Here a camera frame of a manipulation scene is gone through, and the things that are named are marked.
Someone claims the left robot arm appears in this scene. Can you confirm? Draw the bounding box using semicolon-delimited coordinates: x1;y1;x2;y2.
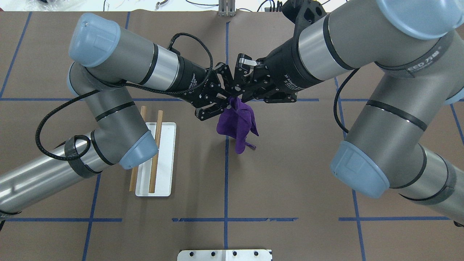
1;13;230;221

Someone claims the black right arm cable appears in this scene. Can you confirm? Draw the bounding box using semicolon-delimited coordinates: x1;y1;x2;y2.
333;68;361;134

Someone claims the aluminium frame post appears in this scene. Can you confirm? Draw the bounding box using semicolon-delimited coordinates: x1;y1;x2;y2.
218;0;236;17

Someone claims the white pedestal column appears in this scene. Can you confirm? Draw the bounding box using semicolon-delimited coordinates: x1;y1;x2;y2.
177;249;273;261

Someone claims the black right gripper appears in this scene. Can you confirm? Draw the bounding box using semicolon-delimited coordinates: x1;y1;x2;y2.
234;38;312;103

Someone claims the purple towel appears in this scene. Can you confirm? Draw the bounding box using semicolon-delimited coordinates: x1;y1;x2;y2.
216;96;259;155

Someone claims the wooden rack bar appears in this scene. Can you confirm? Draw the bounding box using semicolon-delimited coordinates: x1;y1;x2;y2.
129;105;148;192
148;110;163;194

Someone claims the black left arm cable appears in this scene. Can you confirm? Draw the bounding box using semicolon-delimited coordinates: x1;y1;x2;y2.
35;33;214;161

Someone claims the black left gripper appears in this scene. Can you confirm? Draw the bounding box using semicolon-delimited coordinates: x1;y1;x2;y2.
178;58;234;121

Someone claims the white rack base tray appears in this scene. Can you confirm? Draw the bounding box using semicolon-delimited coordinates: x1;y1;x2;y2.
135;122;176;197

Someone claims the wooden rack lower bar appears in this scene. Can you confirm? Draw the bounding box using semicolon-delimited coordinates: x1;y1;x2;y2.
148;110;163;194

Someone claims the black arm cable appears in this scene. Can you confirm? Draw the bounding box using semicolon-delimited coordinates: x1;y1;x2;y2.
35;33;214;161
333;68;361;134

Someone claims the wooden rack upper bar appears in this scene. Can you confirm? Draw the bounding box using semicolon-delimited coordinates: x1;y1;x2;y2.
129;105;148;192

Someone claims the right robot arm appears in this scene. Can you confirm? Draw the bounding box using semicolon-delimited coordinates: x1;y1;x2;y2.
236;0;463;226

